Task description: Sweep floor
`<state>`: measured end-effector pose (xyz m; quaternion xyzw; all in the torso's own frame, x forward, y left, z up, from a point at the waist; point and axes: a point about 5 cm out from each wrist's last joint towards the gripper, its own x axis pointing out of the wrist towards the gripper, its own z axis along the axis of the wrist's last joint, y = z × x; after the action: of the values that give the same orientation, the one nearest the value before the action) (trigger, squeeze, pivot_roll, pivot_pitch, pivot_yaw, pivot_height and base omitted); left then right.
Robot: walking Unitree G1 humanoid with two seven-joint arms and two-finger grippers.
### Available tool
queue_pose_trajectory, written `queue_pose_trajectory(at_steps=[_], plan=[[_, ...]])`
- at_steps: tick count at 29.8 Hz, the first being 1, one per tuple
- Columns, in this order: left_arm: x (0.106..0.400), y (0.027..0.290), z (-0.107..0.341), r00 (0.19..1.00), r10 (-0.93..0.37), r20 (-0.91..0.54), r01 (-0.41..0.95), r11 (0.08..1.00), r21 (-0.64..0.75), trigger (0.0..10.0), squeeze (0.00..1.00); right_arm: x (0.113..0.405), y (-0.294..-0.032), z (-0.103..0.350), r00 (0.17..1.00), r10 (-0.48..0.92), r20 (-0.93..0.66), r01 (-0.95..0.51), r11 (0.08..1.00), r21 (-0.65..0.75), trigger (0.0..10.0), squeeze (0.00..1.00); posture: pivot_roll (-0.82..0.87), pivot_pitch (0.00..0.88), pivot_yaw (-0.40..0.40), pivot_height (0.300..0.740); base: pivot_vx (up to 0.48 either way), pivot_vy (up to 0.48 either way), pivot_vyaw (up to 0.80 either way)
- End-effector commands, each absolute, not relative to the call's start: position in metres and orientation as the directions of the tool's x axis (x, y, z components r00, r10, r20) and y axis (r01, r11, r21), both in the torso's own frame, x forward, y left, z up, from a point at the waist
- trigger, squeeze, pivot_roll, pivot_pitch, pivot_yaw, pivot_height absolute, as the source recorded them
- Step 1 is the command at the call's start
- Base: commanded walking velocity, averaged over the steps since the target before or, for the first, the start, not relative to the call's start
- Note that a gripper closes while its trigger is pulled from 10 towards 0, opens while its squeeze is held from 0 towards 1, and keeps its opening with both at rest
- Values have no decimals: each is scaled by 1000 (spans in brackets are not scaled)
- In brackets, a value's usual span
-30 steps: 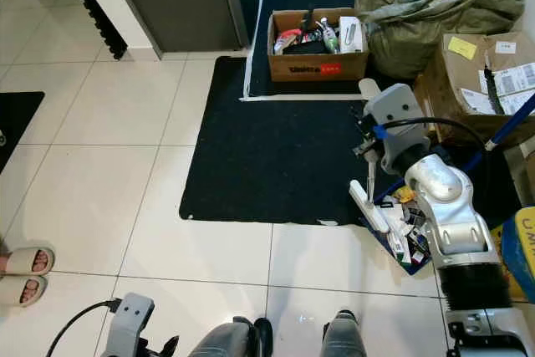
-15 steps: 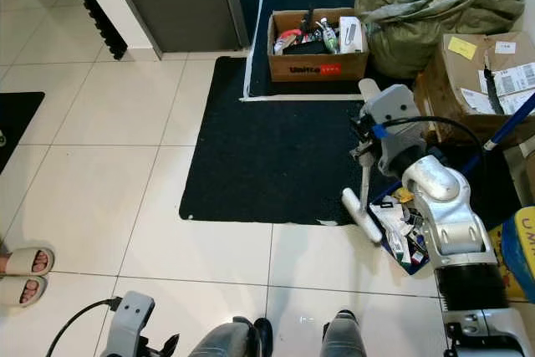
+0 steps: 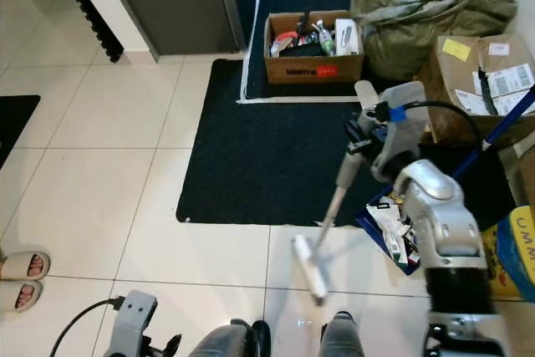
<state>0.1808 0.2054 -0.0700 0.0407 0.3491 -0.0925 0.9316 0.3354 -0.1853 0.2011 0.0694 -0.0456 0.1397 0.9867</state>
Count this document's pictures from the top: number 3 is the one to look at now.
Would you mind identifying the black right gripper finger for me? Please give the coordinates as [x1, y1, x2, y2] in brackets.
[343, 120, 372, 162]

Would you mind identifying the white broom with metal handle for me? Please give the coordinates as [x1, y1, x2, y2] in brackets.
[291, 89, 379, 306]

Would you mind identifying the blue dustpan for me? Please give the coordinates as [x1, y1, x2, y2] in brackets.
[355, 81, 535, 277]

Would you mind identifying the large black floor mat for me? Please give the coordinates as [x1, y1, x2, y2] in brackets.
[177, 58, 523, 227]

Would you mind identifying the dark floor mat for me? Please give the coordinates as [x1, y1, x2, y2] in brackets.
[0, 94, 42, 167]

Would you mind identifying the open cardboard box red label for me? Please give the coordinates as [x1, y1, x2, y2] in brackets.
[263, 10, 367, 87]

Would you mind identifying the white rectangular box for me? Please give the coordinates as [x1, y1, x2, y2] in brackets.
[334, 18, 360, 57]

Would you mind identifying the clear plastic bottle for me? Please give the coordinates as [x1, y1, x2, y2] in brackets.
[311, 21, 337, 57]

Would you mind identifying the red snack packet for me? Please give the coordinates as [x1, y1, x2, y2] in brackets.
[269, 29, 300, 59]

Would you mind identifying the olive green sack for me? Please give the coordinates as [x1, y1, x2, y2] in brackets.
[349, 0, 521, 82]

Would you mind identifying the sealed cardboard box with labels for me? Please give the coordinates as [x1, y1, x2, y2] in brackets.
[414, 33, 535, 149]

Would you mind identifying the grey open-toe slipper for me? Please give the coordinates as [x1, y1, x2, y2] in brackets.
[0, 250, 52, 283]
[0, 280, 37, 315]

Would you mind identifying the grey steel fridge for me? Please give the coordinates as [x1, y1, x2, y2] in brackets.
[100, 0, 245, 61]

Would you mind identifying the black foam puzzle mat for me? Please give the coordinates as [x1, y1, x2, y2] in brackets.
[64, 0, 128, 65]

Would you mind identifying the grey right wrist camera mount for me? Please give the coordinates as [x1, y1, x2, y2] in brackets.
[372, 81, 429, 184]

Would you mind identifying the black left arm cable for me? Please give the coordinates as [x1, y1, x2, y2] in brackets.
[50, 296, 126, 357]

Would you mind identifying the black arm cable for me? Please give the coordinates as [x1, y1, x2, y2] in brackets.
[50, 296, 126, 357]
[405, 99, 490, 161]

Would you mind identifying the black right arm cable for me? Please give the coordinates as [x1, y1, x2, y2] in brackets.
[405, 99, 490, 161]

